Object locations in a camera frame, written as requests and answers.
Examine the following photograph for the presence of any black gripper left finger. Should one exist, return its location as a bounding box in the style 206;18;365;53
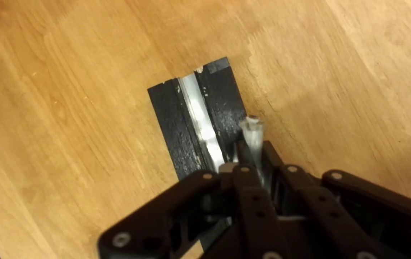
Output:
97;164;284;259

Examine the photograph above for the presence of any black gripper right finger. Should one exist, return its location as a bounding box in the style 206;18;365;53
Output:
262;140;411;259

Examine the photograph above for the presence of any white rope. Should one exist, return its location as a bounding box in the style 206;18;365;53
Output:
177;66;266;174

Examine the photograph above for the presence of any long black rail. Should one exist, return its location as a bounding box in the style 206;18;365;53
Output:
147;56;249;183

